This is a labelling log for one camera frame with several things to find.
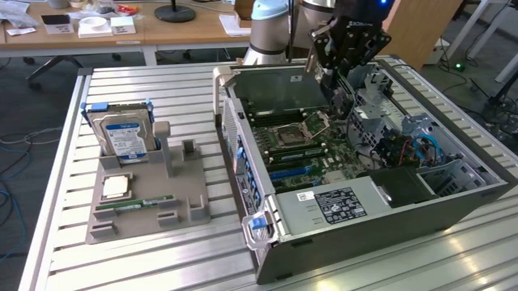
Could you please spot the black chair base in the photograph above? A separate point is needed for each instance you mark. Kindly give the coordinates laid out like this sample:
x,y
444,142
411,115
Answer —
x,y
52,65

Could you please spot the blue expansion slot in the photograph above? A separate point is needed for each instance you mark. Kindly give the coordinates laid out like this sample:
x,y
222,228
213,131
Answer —
x,y
291,172

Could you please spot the green RAM stick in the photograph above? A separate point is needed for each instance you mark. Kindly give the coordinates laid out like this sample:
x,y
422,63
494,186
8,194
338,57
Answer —
x,y
133,204

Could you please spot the open grey PC case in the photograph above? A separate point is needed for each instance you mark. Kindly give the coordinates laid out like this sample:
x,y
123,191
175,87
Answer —
x,y
363,242

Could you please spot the black round lamp base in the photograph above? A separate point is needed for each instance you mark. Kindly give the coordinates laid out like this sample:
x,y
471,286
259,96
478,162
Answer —
x,y
173,13

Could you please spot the white tape roll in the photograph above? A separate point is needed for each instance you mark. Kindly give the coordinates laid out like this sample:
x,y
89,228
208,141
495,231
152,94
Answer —
x,y
92,22

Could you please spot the wooden cabinet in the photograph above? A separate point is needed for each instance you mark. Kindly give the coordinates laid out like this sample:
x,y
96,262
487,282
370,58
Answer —
x,y
424,30

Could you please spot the black graphics card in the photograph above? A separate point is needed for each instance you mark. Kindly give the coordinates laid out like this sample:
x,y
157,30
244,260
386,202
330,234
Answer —
x,y
343,103

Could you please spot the small red item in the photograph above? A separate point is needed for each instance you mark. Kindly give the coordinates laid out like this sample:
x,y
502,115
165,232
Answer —
x,y
125,10

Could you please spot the grey parts rack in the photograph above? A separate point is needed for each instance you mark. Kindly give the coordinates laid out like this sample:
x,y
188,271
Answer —
x,y
149,179

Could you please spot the silver CPU chip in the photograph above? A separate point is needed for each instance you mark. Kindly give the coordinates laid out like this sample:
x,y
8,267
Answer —
x,y
115,188

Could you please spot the hard disk in blue caddy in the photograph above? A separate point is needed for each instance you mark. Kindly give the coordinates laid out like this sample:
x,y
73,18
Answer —
x,y
123,139

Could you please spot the white table frame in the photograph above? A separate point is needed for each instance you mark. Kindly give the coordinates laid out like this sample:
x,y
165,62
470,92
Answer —
x,y
468,22

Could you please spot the grey cup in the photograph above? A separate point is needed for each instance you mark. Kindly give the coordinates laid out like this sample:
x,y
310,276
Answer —
x,y
59,3

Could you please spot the silver metal bracket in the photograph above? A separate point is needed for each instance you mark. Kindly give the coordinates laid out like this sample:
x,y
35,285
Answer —
x,y
420,124

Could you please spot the grey power supply unit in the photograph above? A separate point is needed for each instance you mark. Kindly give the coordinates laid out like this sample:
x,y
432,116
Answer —
x,y
295,212

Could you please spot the white box with black top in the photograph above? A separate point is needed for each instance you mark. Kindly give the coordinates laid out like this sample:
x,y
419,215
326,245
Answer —
x,y
56,25

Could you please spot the tall silver disk bay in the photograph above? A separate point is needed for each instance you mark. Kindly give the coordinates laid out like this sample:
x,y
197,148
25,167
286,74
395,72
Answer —
x,y
376,121

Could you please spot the beige masking tape roll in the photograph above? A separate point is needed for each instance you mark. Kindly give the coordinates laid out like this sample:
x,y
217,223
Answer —
x,y
76,3

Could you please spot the brown cardboard box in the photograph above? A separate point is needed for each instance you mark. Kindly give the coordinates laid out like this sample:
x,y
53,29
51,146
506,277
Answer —
x,y
243,9

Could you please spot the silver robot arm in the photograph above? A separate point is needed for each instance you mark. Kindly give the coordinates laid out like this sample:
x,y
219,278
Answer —
x,y
267,30

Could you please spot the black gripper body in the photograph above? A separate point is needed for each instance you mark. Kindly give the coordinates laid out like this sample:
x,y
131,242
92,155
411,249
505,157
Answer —
x,y
358,18

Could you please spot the CPU socket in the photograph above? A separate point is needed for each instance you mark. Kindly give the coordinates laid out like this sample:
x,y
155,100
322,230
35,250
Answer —
x,y
288,136

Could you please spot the red and white card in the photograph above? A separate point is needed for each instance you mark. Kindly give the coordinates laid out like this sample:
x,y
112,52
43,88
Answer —
x,y
20,31

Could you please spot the green motherboard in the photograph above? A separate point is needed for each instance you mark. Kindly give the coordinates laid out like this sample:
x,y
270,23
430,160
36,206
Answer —
x,y
331,157

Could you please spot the clear plastic bag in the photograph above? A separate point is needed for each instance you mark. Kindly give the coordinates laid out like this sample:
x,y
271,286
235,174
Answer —
x,y
16,13

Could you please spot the device with green light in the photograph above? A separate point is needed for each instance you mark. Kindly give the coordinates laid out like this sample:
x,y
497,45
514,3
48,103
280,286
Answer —
x,y
459,66

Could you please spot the low silver disk bay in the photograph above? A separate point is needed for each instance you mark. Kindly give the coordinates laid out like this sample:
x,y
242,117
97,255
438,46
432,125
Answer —
x,y
464,179

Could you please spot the wooden office desk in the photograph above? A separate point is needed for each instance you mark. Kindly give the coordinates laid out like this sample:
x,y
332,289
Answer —
x,y
80,42
181,33

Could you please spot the flat white box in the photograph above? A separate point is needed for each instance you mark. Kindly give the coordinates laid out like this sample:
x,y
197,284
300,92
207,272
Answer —
x,y
95,34

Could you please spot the white cube box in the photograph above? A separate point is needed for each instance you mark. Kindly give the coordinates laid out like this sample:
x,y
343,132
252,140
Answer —
x,y
123,25

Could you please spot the stack of white papers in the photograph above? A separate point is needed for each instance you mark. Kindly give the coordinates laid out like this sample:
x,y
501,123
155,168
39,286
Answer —
x,y
232,25

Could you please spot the white socket box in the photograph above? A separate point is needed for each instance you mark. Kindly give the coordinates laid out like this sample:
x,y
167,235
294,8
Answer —
x,y
440,51

